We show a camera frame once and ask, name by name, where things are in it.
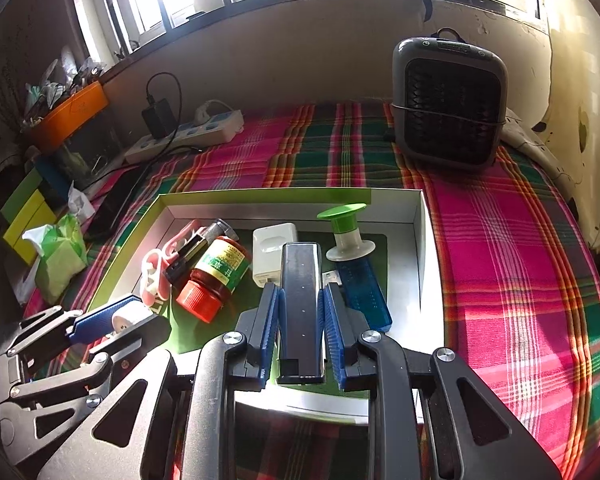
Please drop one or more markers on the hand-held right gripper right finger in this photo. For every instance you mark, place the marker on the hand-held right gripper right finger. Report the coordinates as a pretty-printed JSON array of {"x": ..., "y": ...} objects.
[{"x": 332, "y": 340}]

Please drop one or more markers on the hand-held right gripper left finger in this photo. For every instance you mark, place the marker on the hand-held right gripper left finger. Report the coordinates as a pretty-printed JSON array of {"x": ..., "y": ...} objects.
[{"x": 267, "y": 330}]

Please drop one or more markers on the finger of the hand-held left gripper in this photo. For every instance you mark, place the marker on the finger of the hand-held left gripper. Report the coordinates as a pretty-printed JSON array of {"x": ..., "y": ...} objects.
[
  {"x": 97, "y": 320},
  {"x": 145, "y": 332}
]

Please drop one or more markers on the small white round container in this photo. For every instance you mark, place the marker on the small white round container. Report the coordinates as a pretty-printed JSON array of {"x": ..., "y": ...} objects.
[{"x": 127, "y": 320}]

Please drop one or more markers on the black rectangular bar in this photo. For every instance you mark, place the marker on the black rectangular bar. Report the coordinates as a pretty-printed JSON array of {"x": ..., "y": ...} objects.
[{"x": 300, "y": 285}]

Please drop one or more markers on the blue transparent usb tester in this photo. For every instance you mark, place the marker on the blue transparent usb tester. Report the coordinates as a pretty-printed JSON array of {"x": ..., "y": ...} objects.
[{"x": 365, "y": 295}]

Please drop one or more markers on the red plastic bottle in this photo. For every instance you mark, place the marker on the red plastic bottle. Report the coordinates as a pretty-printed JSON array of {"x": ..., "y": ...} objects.
[{"x": 220, "y": 265}]

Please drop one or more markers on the white usb charger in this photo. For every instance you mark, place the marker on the white usb charger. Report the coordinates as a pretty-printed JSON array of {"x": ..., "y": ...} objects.
[{"x": 267, "y": 245}]

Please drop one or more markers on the small black flashlight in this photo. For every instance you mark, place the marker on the small black flashlight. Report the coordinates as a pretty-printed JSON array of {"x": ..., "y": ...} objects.
[{"x": 190, "y": 255}]

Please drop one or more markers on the pink and white clip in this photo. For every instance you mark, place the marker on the pink and white clip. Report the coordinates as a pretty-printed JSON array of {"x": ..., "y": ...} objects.
[{"x": 180, "y": 240}]

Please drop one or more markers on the green and white spool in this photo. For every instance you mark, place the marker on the green and white spool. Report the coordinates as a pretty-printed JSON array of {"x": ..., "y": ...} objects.
[{"x": 345, "y": 235}]

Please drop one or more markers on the green and white cardboard box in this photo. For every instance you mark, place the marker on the green and white cardboard box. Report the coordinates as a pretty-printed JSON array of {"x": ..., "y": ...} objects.
[{"x": 405, "y": 260}]

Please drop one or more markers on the green tissue pack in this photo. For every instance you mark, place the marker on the green tissue pack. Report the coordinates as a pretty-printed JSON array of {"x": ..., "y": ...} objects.
[{"x": 62, "y": 255}]

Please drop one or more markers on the black phone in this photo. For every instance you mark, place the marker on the black phone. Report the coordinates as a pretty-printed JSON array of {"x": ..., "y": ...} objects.
[{"x": 115, "y": 205}]

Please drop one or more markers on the yellow-green box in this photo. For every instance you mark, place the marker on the yellow-green box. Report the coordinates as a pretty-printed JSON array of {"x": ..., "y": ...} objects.
[{"x": 25, "y": 220}]

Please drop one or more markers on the blue box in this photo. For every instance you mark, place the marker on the blue box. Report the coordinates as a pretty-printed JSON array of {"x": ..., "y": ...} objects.
[{"x": 55, "y": 175}]

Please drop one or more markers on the dark green box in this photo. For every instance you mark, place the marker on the dark green box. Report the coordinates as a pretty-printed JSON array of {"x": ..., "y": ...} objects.
[{"x": 22, "y": 187}]

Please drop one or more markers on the black power adapter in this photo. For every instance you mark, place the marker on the black power adapter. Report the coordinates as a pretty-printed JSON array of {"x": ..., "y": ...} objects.
[{"x": 157, "y": 117}]

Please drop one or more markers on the orange plastic bin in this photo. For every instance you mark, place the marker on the orange plastic bin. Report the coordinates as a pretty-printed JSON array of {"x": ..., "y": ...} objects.
[{"x": 75, "y": 110}]

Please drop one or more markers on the orange tray with clutter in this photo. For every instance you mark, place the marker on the orange tray with clutter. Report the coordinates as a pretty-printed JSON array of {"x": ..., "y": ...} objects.
[{"x": 55, "y": 90}]

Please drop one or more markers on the small dark grey heater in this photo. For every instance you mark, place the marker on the small dark grey heater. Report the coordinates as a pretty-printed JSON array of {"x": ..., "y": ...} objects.
[{"x": 450, "y": 105}]

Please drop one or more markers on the cream curtain with hearts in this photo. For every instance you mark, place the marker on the cream curtain with hearts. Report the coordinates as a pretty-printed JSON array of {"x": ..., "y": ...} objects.
[{"x": 580, "y": 85}]

